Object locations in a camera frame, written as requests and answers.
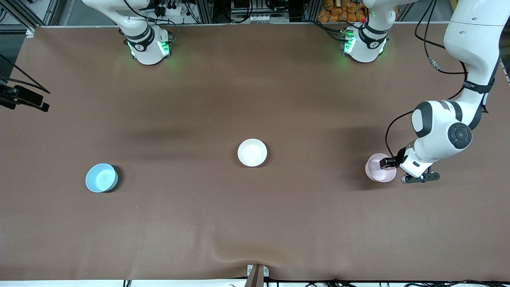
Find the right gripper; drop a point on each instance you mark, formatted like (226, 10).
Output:
(5, 89)

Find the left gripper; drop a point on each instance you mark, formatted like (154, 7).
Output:
(399, 156)

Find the pink bowl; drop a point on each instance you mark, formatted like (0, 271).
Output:
(375, 167)

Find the blue bowl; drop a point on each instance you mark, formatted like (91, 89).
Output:
(101, 178)

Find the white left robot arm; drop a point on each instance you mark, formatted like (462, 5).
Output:
(474, 36)

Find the white bowl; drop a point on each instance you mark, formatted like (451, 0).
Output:
(252, 152)

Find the brown table mat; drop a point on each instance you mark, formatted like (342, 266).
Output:
(255, 223)

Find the orange snack packs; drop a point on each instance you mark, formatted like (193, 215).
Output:
(338, 12)

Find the white power strip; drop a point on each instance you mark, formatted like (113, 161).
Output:
(169, 10)

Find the grey equipment box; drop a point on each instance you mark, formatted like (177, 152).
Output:
(259, 16)

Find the aluminium frame profile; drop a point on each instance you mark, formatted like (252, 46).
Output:
(24, 14)

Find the metal bracket with post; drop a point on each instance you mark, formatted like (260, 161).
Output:
(257, 275)

